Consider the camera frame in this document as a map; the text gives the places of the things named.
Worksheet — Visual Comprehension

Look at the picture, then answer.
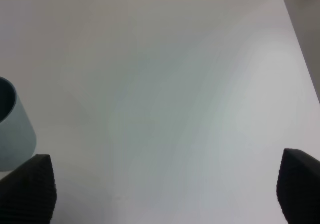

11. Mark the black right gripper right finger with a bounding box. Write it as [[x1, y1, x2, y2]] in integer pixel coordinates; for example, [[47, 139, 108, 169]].
[[276, 148, 320, 224]]

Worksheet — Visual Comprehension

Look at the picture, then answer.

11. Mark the teal green cup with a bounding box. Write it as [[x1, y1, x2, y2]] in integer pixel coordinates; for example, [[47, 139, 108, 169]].
[[0, 77, 37, 172]]

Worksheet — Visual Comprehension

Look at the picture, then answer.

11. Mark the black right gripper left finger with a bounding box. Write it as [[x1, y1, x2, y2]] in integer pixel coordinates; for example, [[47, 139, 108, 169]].
[[0, 154, 57, 224]]

